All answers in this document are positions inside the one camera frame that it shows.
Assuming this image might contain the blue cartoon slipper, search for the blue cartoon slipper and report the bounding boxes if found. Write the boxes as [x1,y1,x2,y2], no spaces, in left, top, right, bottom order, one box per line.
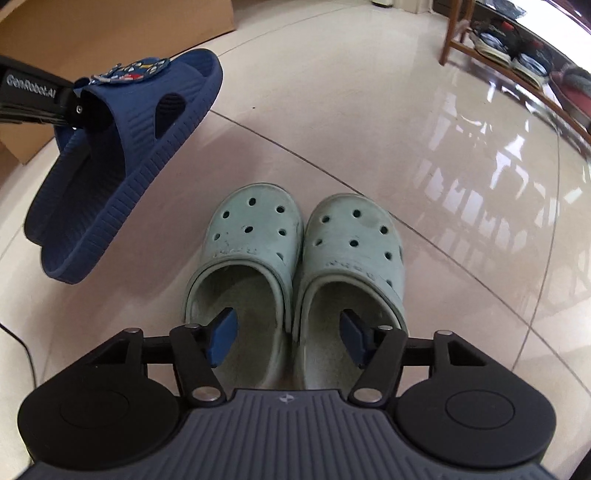
[24,49,223,284]

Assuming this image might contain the brown cardboard box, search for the brown cardboard box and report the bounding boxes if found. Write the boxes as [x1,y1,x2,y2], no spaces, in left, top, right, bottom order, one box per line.
[0,0,238,165]

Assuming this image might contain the brown wooden shoe rack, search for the brown wooden shoe rack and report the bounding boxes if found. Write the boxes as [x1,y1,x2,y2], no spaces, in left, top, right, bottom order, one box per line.
[439,0,590,144]

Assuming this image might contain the black cable on floor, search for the black cable on floor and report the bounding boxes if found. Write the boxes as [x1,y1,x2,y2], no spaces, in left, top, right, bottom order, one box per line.
[0,322,38,388]

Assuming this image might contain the mint green clog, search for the mint green clog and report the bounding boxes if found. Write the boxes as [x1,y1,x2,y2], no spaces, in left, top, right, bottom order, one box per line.
[293,193,408,392]
[184,183,304,392]

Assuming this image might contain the black Balala sport sandal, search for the black Balala sport sandal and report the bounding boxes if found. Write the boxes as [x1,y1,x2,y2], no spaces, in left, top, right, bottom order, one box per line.
[512,40,553,90]

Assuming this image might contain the left pink furry boot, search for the left pink furry boot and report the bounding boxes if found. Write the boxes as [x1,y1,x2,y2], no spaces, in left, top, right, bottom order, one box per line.
[549,64,591,132]

